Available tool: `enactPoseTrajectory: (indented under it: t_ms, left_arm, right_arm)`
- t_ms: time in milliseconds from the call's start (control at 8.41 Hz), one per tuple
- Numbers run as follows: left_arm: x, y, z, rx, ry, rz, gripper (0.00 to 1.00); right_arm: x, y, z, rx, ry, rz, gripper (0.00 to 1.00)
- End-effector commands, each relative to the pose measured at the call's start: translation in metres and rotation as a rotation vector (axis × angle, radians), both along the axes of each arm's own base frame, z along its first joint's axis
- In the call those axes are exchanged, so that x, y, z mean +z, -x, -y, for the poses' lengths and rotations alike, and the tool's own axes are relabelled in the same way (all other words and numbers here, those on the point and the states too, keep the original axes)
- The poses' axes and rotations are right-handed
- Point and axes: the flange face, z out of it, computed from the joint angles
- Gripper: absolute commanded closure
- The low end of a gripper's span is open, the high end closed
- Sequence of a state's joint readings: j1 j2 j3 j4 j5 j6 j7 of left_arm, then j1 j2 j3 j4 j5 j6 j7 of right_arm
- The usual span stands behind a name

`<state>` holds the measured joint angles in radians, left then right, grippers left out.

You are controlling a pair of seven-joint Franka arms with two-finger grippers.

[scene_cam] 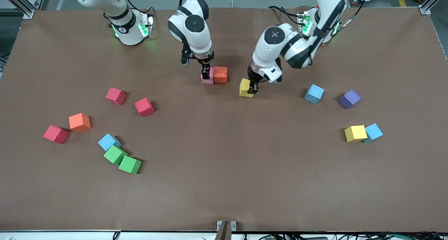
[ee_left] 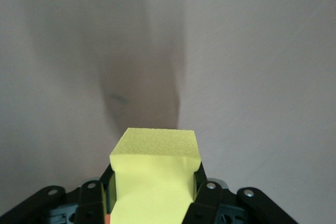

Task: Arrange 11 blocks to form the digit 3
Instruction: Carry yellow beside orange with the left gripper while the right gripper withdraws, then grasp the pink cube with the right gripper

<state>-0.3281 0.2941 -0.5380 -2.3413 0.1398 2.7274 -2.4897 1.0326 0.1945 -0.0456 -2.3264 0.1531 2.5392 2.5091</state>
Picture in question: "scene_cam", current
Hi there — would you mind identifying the yellow foam block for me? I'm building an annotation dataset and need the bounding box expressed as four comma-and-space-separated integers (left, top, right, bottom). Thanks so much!
239, 78, 255, 98
344, 125, 368, 143

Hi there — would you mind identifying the pink foam block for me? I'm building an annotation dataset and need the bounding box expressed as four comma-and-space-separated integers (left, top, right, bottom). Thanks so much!
201, 67, 215, 84

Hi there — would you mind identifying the orange foam block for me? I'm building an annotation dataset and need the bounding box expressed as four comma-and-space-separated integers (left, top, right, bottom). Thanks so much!
69, 113, 91, 132
213, 67, 228, 84

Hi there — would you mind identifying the red foam block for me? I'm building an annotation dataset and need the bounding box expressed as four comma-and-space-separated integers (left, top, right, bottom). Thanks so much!
134, 97, 155, 117
43, 125, 70, 144
105, 87, 127, 106

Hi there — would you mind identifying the green foam block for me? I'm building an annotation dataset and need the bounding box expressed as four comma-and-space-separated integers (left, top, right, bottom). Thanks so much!
103, 145, 128, 165
118, 156, 142, 174

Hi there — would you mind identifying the blue foam block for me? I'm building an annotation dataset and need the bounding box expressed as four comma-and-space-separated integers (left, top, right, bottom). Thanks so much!
304, 84, 325, 104
363, 123, 384, 143
98, 133, 122, 152

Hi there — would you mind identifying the purple foam block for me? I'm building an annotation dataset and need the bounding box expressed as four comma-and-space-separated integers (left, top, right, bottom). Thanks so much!
338, 89, 362, 110

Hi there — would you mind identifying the brown table cover sheet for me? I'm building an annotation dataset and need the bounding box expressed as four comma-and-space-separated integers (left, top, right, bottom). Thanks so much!
0, 7, 448, 232

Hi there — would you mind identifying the black arm base cable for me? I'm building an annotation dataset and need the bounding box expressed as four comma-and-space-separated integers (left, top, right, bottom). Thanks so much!
117, 0, 155, 23
269, 5, 302, 25

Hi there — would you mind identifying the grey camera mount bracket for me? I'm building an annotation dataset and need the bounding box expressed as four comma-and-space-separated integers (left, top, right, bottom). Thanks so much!
216, 220, 237, 240

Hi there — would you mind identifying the tangled cable bundle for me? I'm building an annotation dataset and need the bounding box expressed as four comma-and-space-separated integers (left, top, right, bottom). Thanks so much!
245, 232, 448, 240

